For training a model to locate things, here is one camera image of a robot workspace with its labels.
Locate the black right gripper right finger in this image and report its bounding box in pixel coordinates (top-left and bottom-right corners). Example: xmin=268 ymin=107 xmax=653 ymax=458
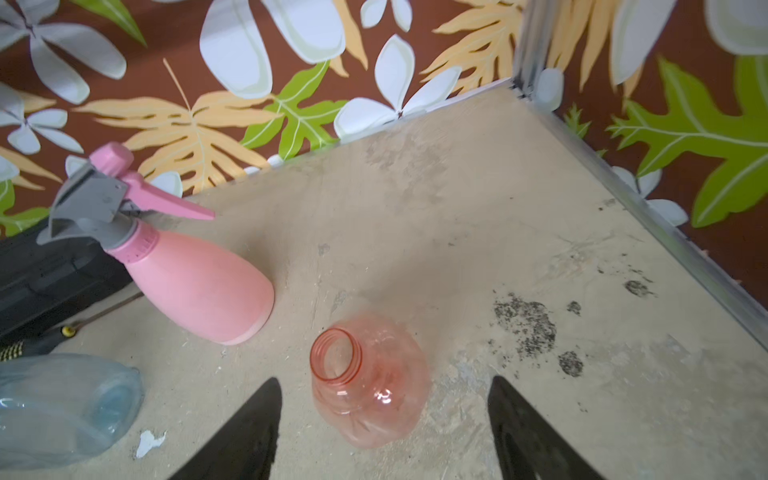
xmin=487 ymin=375 xmax=602 ymax=480

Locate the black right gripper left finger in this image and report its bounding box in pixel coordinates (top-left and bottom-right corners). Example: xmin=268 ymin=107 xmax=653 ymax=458
xmin=172 ymin=377 xmax=282 ymax=480

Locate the clear red spray bottle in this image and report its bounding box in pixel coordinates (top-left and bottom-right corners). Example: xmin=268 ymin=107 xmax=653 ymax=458
xmin=309 ymin=312 xmax=431 ymax=449

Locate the opaque pink spray bottle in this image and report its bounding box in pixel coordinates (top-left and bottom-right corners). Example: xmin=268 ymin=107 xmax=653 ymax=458
xmin=106 ymin=220 xmax=275 ymax=346

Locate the clear blue spray bottle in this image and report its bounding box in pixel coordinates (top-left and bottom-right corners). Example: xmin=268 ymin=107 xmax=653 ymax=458
xmin=1 ymin=354 xmax=144 ymax=471

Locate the pink grey spray nozzle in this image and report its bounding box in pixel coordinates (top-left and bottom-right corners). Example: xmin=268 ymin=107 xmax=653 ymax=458
xmin=37 ymin=142 xmax=215 ymax=250

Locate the black yellow screwdriver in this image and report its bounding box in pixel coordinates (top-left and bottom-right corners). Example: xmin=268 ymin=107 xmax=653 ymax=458
xmin=1 ymin=293 xmax=144 ymax=362

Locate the black plastic tool case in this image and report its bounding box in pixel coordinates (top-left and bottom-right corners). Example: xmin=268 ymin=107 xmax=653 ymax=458
xmin=1 ymin=220 xmax=132 ymax=346

